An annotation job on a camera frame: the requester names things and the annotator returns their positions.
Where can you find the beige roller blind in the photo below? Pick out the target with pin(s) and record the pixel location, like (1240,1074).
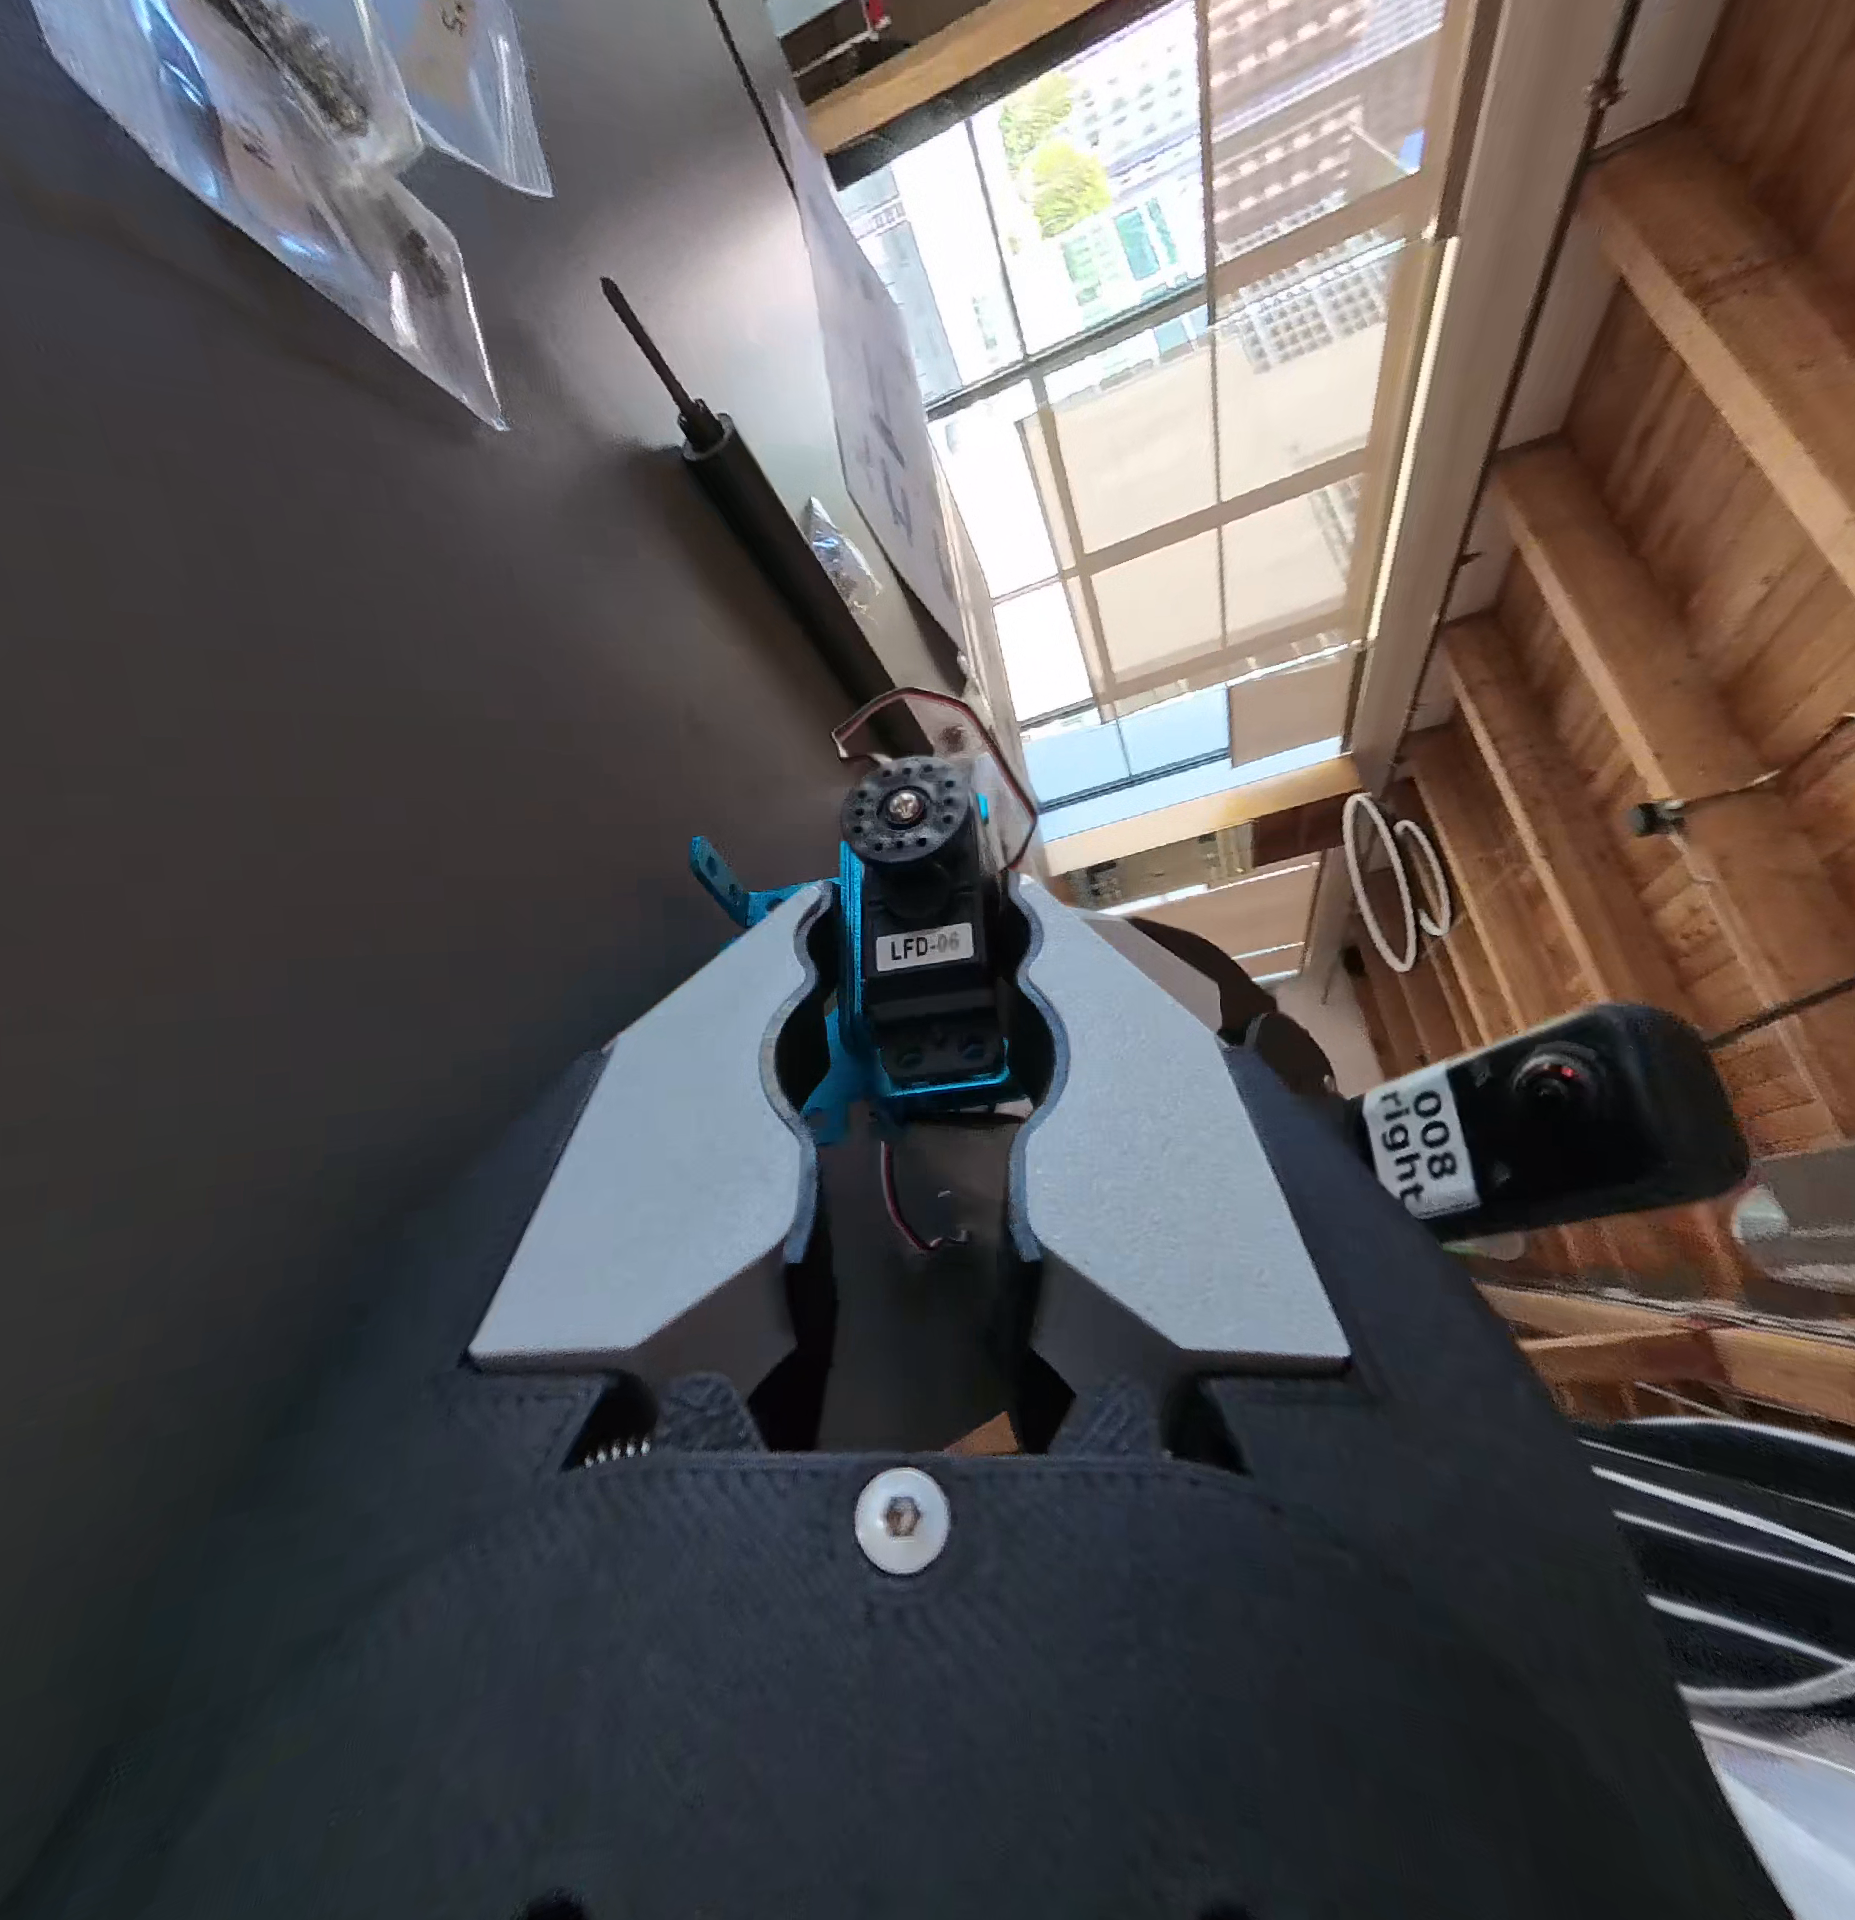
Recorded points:
(1288,407)

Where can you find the black ceiling spotlight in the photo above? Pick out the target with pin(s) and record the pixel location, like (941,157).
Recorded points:
(1662,817)

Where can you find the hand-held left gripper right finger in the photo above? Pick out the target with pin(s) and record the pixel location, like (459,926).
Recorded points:
(1167,1200)

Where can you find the black servo with blue bracket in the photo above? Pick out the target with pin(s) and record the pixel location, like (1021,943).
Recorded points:
(926,1036)

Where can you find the cluster of clear screw bags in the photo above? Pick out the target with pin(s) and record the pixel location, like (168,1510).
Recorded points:
(340,226)

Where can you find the large glass window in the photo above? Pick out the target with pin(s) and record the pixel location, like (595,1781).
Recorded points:
(1137,226)

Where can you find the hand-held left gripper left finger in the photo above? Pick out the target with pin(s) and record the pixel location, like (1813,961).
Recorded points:
(644,1200)

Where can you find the dark grey desk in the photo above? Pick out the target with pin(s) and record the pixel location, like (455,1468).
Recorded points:
(265,750)

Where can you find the clear bag of dark screws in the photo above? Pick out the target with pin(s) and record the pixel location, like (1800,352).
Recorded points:
(835,555)

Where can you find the black electric screwdriver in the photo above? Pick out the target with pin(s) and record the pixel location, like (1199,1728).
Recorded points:
(734,480)

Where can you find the white blue instruction manual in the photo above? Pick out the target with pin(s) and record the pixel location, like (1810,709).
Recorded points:
(866,375)

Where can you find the person's white undershirt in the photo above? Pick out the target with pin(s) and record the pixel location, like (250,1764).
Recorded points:
(1829,1830)

